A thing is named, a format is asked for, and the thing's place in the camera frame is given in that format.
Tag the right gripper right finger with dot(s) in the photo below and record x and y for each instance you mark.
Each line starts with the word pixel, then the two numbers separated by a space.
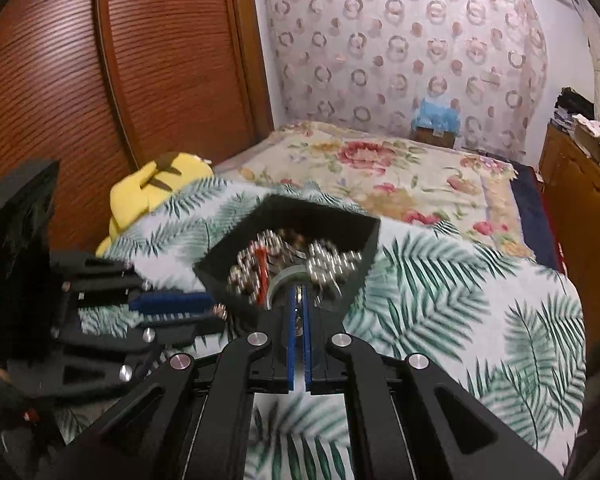
pixel 323 372

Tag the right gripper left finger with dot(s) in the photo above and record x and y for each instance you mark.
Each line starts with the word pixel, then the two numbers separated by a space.
pixel 272 370

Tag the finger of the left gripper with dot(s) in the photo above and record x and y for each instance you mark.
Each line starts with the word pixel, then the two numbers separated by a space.
pixel 161 303

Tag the green jade bangle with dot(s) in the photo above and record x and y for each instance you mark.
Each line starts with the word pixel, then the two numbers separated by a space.
pixel 283 277

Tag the black jewelry box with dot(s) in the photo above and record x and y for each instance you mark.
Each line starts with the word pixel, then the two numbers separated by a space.
pixel 337 246

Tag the yellow Pikachu plush toy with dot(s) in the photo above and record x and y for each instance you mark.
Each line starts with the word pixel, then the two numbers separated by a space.
pixel 142 192

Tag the floral bed blanket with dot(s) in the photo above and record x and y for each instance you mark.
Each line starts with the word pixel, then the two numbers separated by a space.
pixel 392 177

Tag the palm leaf print cloth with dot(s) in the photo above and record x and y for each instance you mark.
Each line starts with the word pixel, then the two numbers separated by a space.
pixel 506 328

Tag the brown cardboard box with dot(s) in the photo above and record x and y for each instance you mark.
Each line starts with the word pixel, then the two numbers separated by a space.
pixel 439 138

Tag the wooden louvered wardrobe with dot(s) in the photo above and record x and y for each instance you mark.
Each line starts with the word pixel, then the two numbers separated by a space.
pixel 106 86

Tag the dark blue bedsheet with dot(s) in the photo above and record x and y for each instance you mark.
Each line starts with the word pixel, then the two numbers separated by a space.
pixel 535 225

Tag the blue bag on box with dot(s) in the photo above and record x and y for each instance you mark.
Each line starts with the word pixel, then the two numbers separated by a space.
pixel 432 116

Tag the wooden sideboard cabinet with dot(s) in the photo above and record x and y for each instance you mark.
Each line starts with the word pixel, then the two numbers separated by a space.
pixel 572 199

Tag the circle pattern sheer curtain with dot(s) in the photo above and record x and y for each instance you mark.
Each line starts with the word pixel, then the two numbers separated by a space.
pixel 378 65

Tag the pile of folded clothes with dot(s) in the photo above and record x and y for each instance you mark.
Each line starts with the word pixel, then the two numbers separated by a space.
pixel 568 104

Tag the black camera module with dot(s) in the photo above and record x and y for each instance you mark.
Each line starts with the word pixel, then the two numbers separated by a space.
pixel 26 208

